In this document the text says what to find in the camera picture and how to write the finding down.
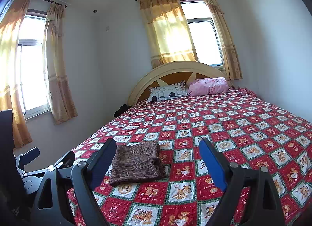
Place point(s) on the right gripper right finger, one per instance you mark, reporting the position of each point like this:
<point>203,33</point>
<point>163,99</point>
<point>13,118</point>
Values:
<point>263,206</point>

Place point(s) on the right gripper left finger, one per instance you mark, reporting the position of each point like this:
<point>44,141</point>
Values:
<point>51,204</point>

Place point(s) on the brown knitted sweater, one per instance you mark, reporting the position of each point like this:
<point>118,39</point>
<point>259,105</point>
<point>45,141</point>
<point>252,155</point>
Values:
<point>137,164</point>

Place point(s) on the side window right curtain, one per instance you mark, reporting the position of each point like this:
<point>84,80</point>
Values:
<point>59,95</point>

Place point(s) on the side window curtain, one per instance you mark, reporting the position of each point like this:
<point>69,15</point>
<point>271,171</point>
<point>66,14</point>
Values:
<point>59,95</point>
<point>10,26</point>

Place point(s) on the side window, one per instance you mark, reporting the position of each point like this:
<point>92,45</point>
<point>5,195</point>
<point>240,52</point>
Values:
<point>32,89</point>

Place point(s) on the black item beside bed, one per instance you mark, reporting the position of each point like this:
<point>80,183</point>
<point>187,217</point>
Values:
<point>121,110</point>

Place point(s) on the pink pillow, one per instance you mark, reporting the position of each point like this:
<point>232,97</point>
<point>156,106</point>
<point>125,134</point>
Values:
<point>208,86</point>

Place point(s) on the grey patterned pillow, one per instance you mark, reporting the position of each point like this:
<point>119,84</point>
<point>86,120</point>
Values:
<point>167,92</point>

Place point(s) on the cream wooden headboard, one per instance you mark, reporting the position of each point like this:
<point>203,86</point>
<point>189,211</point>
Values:
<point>171,73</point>

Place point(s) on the side window left curtain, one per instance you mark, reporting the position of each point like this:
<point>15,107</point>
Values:
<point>10,26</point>

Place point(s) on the back window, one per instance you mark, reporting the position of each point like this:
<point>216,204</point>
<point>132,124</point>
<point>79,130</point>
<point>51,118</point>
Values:
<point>203,32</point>

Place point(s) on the back window right curtain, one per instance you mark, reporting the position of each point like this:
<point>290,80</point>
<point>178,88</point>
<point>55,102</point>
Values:
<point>230,56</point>

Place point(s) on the back window left curtain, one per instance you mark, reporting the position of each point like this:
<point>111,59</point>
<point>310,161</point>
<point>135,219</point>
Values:
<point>167,31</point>

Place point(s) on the red cloth by wall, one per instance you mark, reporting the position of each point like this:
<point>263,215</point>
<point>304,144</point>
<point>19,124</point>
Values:
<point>247,91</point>

